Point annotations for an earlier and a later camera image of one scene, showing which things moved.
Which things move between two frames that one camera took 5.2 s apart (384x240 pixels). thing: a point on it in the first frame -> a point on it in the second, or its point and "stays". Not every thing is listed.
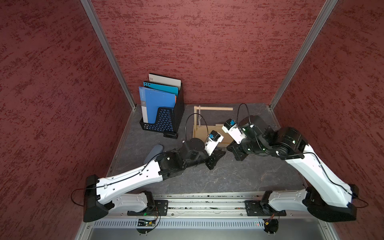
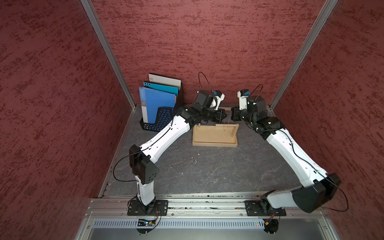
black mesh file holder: [169, 119] stays
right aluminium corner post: [323, 18] stays
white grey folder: [165, 80] stays
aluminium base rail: [204, 216] stays
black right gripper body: [241, 149] -> [238, 114]
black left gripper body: [210, 159] -> [214, 115]
